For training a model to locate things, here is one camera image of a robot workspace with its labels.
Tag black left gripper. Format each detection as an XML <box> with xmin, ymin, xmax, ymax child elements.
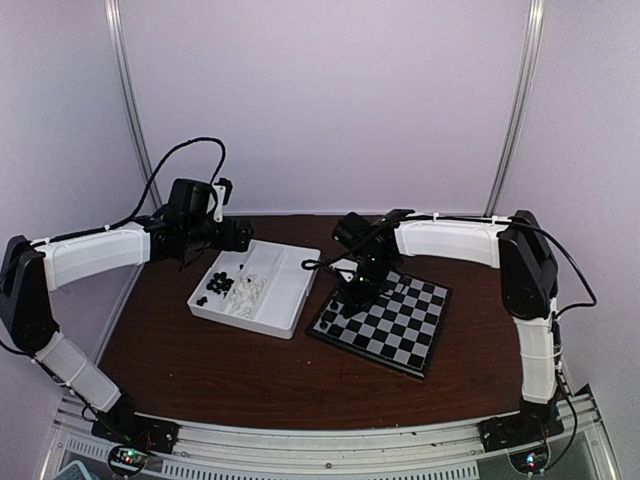
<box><xmin>184</xmin><ymin>217</ymin><xmax>252</xmax><ymax>252</ymax></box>

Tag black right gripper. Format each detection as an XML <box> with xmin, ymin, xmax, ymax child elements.
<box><xmin>336</xmin><ymin>255</ymin><xmax>395</xmax><ymax>317</ymax></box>

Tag black silver chessboard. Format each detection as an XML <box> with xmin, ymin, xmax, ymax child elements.
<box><xmin>306</xmin><ymin>271</ymin><xmax>453</xmax><ymax>380</ymax></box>

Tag white compartment tray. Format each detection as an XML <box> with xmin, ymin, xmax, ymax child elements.
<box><xmin>187</xmin><ymin>240</ymin><xmax>321</xmax><ymax>340</ymax></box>

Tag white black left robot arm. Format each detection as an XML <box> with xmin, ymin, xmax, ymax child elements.
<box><xmin>1</xmin><ymin>179</ymin><xmax>254</xmax><ymax>444</ymax></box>

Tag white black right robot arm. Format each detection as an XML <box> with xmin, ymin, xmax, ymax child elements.
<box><xmin>332</xmin><ymin>209</ymin><xmax>561</xmax><ymax>442</ymax></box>

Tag black chess piece pile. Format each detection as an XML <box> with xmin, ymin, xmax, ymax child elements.
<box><xmin>205</xmin><ymin>271</ymin><xmax>235</xmax><ymax>296</ymax></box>

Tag white chess piece pile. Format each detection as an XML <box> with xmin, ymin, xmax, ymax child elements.
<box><xmin>227</xmin><ymin>274</ymin><xmax>267</xmax><ymax>319</ymax></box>

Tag right round circuit board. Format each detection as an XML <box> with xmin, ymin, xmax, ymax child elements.
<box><xmin>509</xmin><ymin>447</ymin><xmax>550</xmax><ymax>475</ymax></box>

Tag round circuit board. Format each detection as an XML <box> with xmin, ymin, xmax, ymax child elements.
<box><xmin>107</xmin><ymin>445</ymin><xmax>149</xmax><ymax>476</ymax></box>
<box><xmin>509</xmin><ymin>447</ymin><xmax>550</xmax><ymax>475</ymax></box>

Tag left round circuit board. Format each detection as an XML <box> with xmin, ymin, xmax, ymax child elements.
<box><xmin>107</xmin><ymin>445</ymin><xmax>149</xmax><ymax>476</ymax></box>

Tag blue plastic basket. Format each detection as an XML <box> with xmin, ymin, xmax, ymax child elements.
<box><xmin>53</xmin><ymin>461</ymin><xmax>96</xmax><ymax>480</ymax></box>

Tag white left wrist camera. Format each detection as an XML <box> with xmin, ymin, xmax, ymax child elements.
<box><xmin>213</xmin><ymin>178</ymin><xmax>233</xmax><ymax>223</ymax></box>

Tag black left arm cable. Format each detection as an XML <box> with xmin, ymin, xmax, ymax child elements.
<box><xmin>114</xmin><ymin>135</ymin><xmax>229</xmax><ymax>231</ymax></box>

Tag aluminium front rail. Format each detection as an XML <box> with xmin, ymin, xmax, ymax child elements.
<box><xmin>36</xmin><ymin>393</ymin><xmax>622</xmax><ymax>479</ymax></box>

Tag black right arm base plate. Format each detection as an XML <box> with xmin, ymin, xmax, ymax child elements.
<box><xmin>478</xmin><ymin>414</ymin><xmax>564</xmax><ymax>453</ymax></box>

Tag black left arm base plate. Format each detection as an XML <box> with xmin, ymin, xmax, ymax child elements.
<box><xmin>91</xmin><ymin>416</ymin><xmax>180</xmax><ymax>454</ymax></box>

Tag left aluminium frame post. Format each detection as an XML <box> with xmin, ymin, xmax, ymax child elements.
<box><xmin>104</xmin><ymin>0</ymin><xmax>162</xmax><ymax>208</ymax></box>

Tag aluminium frame post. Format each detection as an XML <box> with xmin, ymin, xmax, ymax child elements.
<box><xmin>484</xmin><ymin>0</ymin><xmax>546</xmax><ymax>217</ymax></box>
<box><xmin>104</xmin><ymin>0</ymin><xmax>162</xmax><ymax>208</ymax></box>

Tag right aluminium frame post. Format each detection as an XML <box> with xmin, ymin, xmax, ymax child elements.
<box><xmin>484</xmin><ymin>0</ymin><xmax>546</xmax><ymax>217</ymax></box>

